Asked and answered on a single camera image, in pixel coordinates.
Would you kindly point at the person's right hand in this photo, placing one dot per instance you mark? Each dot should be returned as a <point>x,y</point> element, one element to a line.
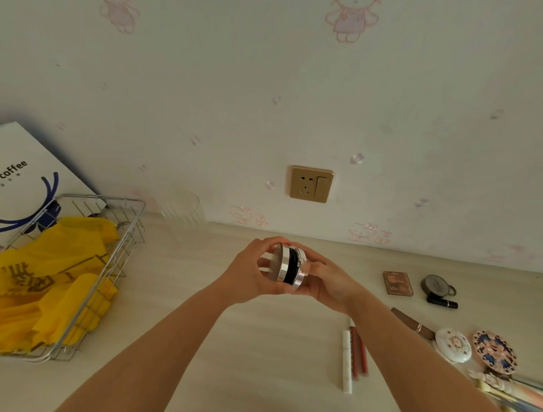
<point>331,284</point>

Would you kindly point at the person's left hand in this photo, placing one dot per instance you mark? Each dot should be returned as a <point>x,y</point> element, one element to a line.
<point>242,276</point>

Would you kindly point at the silver round cushion compact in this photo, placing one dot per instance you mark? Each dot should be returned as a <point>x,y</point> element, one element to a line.
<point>284,265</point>

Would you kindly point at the white concealer tube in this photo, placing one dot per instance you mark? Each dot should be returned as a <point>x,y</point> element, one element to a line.
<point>347,365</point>

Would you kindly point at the brown lipstick tube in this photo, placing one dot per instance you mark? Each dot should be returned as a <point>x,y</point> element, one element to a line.
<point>411,323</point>

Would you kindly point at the small dark round compact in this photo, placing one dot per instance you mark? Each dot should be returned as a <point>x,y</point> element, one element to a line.
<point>436,285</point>

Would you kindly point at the black lipstick tube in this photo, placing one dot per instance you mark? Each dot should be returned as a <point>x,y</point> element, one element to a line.
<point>442,301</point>

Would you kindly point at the white floral round compact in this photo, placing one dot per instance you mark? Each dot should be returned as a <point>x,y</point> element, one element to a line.
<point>453,344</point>

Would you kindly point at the pink blue patterned compact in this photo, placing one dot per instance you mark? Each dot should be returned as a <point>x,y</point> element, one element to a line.
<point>494,352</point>

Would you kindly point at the person's right forearm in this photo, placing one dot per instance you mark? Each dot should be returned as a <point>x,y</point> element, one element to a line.
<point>415,361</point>

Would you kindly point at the person's left forearm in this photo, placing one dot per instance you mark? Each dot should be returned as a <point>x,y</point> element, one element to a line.
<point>148,352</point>

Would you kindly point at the light wooden table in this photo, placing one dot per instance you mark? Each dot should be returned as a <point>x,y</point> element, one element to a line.
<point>275,339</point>

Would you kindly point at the clear acrylic organizer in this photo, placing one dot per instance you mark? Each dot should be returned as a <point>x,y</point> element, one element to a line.
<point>184,212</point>

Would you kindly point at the yellow plastic bag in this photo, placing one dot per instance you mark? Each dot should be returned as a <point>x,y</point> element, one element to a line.
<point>55,254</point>

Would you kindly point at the white paper bag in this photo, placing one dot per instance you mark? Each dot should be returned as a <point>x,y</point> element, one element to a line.
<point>34,144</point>

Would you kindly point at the gold wall socket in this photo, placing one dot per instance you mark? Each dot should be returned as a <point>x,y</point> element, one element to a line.
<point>311,183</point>

